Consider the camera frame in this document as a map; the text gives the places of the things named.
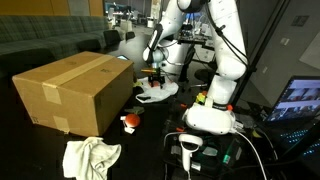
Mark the large cardboard box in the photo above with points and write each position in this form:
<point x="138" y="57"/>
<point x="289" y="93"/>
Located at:
<point x="76" y="93"/>

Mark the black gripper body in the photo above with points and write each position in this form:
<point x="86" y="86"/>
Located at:
<point x="156" y="76"/>

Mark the white plastic bag orange print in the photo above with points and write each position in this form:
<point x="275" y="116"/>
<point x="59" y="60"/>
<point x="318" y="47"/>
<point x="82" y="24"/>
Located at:
<point x="160" y="93"/>

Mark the white VR headset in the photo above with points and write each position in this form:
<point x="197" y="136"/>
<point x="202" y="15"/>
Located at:
<point x="208" y="118"/>

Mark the small yellow green object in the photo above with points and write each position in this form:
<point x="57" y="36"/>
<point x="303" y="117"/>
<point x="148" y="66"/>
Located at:
<point x="200" y="98"/>

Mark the small orange knob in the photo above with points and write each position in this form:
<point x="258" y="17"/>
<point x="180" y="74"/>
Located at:
<point x="229" y="107"/>

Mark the white cloth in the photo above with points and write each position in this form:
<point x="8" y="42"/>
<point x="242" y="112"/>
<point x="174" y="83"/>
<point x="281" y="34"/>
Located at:
<point x="90" y="158"/>

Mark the white VR controller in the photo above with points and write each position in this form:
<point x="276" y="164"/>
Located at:
<point x="188" y="143"/>

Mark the open laptop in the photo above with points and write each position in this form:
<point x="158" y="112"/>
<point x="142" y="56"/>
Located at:
<point x="296" y="100"/>

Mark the yellow green cloth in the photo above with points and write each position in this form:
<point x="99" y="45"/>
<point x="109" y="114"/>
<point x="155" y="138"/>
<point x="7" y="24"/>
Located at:
<point x="137" y="84"/>

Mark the grey plaid sofa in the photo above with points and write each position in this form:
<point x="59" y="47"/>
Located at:
<point x="40" y="36"/>

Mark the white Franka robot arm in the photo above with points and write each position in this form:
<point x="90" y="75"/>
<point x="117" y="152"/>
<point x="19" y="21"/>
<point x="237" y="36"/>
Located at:
<point x="226" y="56"/>

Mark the grey tablet lit screen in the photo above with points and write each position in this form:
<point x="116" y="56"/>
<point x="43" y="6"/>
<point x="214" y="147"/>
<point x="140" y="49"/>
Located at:
<point x="122" y="57"/>

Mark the red plush fruit green leaf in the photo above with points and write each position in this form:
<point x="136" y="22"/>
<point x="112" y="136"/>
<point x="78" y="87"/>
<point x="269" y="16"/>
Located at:
<point x="132" y="120"/>

